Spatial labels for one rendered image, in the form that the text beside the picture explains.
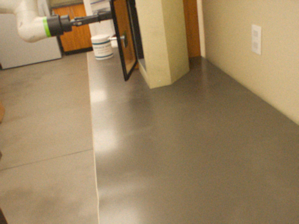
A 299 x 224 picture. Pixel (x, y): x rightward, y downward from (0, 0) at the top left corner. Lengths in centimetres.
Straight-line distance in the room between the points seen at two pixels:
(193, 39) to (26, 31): 96
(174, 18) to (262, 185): 95
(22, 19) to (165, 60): 66
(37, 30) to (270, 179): 111
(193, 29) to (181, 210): 131
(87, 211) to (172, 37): 137
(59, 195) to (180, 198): 180
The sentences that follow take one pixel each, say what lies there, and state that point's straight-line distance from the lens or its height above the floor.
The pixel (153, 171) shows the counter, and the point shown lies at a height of 94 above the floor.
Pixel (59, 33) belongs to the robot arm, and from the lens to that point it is 150.
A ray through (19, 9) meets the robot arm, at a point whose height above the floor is 140.
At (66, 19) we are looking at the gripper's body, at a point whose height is 133.
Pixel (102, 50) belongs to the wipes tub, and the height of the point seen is 101.
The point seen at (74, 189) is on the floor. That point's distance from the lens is 258.
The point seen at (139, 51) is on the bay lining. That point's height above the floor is 106.
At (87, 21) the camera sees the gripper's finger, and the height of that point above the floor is 131.
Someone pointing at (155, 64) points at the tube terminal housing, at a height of 106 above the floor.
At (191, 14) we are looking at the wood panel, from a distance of 192.
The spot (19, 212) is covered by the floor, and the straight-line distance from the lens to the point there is 259.
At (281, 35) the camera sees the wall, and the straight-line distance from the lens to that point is 123.
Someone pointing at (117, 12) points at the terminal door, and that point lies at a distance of 155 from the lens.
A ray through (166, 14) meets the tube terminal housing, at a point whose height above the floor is 128.
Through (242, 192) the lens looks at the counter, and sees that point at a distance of 88.
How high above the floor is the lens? 152
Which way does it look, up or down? 26 degrees down
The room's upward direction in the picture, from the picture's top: 9 degrees counter-clockwise
